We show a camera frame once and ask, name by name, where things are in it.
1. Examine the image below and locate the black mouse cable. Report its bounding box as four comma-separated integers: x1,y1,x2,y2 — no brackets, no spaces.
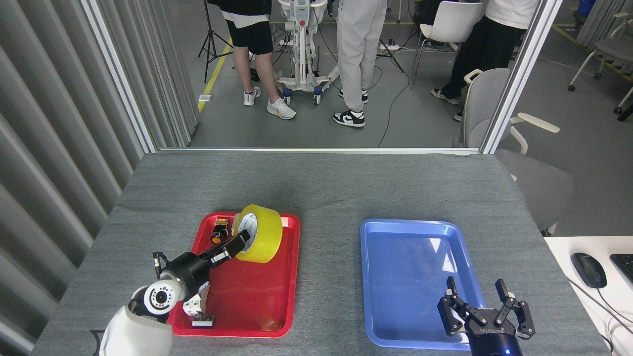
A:
564,277,633,342

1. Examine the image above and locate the white desk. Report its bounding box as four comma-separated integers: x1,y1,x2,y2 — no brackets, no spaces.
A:
543,235,633,356

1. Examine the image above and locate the red plastic tray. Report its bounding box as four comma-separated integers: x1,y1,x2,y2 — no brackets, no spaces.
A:
167,212,301,338

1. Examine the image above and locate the person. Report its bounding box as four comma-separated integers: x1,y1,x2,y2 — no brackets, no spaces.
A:
207,0,297,121
431,0,540,122
332,0,387,128

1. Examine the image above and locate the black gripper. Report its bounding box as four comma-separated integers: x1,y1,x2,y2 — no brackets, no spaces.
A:
437,276,536,356
159,230,251,300

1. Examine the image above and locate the silver frame post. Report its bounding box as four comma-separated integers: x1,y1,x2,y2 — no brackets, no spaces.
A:
81,0,159,154
480,0,564,155

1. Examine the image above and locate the grey office chair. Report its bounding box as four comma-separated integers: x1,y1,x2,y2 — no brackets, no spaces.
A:
452,68,574,237

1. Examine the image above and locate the blue plastic tray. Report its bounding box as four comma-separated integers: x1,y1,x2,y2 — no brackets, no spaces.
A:
360,219,488,350

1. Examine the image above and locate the yellow tape roll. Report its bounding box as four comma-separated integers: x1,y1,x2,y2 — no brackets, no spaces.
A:
231,204,283,264

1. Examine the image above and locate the black computer mouse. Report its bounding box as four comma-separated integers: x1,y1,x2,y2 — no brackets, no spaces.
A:
570,252,608,289

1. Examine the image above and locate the white plastic chair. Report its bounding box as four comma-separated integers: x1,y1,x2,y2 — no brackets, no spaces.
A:
410,1,485,91

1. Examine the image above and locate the white stand on wheels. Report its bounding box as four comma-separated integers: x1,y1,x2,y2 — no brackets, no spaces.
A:
275,0,342,106

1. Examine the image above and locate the black orange push button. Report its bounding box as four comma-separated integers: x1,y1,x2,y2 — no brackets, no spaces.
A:
210,218,231,245

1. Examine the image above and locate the black keyboard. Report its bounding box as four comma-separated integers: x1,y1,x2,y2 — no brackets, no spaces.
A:
609,253,633,291

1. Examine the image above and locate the white circuit breaker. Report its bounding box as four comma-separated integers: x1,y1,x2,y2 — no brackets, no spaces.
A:
182,282,209,317

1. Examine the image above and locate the black floor cable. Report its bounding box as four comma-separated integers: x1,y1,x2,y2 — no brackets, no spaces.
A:
378,64,411,148

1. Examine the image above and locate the black tripod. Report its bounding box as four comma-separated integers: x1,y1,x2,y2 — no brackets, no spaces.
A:
198,0,234,84
374,37,405,73

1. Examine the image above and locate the silver frame rail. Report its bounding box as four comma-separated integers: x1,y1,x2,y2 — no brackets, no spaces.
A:
157,147,481,155

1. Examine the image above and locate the grey chair with white legs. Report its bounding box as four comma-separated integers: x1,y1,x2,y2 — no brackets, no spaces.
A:
568,12,633,122

